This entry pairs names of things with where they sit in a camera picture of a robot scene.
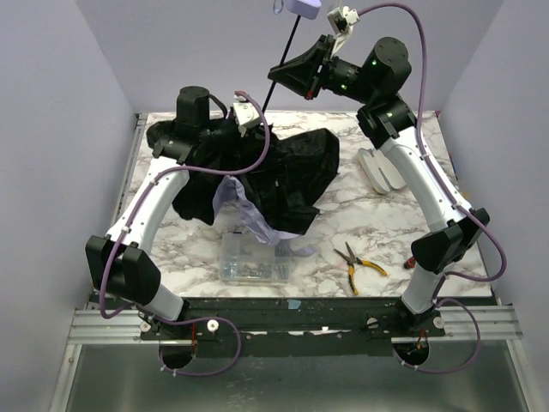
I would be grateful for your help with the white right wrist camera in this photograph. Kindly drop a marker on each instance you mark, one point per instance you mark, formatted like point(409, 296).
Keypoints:
point(342, 19)

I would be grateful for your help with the aluminium front rail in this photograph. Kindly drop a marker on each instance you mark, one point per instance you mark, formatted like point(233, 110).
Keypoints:
point(88, 327)

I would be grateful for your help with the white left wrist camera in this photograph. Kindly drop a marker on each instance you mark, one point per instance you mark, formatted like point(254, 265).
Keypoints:
point(246, 116)

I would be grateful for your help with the blue tape piece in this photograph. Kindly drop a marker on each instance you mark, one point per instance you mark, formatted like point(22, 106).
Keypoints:
point(293, 304)

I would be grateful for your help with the aluminium rail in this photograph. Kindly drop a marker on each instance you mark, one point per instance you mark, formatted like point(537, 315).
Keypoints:
point(88, 327)
point(124, 190)

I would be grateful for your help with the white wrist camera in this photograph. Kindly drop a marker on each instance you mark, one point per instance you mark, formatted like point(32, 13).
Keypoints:
point(342, 19)
point(246, 116)

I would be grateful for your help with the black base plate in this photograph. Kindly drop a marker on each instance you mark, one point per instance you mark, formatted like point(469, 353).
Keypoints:
point(265, 327)

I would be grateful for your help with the beige umbrella case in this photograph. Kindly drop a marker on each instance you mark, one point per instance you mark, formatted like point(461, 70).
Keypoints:
point(382, 174)

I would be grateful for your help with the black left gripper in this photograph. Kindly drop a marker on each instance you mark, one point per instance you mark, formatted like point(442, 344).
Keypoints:
point(227, 130)

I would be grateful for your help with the red black screwdriver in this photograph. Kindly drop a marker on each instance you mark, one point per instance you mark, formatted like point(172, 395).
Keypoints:
point(409, 264)

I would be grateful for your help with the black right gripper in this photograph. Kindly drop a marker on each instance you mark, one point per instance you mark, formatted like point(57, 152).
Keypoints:
point(322, 64)

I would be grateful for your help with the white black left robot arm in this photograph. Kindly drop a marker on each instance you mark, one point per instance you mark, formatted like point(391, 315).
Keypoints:
point(122, 271)

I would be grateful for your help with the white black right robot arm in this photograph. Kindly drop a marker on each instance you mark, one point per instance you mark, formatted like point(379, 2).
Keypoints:
point(393, 129)

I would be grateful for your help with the yellow handled pliers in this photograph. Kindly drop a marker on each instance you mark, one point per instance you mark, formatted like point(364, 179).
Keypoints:
point(352, 261)

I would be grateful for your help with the lilac umbrella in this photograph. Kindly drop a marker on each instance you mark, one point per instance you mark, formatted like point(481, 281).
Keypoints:
point(277, 199)

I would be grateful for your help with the clear plastic screw box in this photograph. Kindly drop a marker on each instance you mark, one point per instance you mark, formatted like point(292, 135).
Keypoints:
point(243, 259)

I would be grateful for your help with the aluminium left side rail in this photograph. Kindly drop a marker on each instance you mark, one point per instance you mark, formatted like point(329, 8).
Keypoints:
point(124, 190)

